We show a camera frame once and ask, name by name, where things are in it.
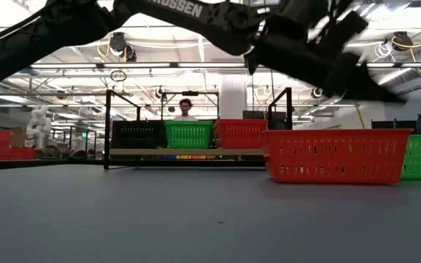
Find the small green lit sign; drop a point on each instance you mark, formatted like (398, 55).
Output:
(84, 134)

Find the white round pillar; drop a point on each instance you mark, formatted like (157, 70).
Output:
(232, 95)

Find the red plastic basket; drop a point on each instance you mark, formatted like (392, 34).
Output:
(239, 137)
(336, 157)
(239, 121)

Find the person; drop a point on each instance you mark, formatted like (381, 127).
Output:
(185, 106)

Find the black table frame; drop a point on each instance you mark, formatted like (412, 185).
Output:
(49, 164)

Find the black plastic basket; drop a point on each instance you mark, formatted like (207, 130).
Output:
(137, 137)
(137, 121)

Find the white distant robot arm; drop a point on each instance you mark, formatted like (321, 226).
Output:
(38, 124)

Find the round hanging sign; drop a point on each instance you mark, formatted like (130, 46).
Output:
(110, 76)

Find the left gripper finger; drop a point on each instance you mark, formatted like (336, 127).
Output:
(371, 89)

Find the cardboard box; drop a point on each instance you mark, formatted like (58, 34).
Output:
(18, 138)

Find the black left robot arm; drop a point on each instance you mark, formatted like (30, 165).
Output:
(31, 40)

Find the long ceiling light strip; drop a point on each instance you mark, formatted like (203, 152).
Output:
(141, 65)

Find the wooden shelf with black frame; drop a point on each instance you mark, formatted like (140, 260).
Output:
(181, 151)

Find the low red bin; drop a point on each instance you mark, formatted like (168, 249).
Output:
(20, 153)

